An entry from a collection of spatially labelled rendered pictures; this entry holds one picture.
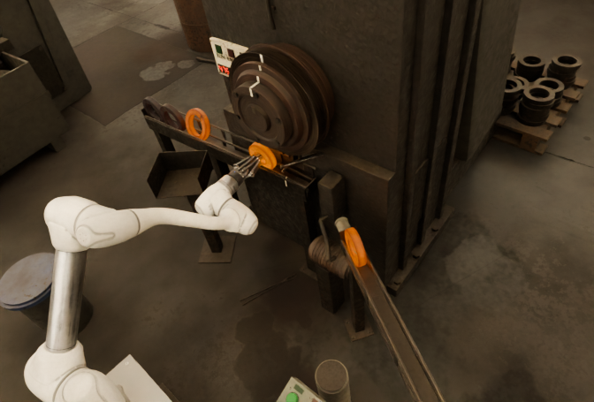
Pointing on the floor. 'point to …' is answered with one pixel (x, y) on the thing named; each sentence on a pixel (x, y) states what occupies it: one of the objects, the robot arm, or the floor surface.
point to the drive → (489, 60)
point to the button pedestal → (298, 392)
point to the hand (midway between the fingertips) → (262, 154)
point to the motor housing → (330, 273)
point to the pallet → (537, 98)
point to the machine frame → (363, 84)
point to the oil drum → (187, 2)
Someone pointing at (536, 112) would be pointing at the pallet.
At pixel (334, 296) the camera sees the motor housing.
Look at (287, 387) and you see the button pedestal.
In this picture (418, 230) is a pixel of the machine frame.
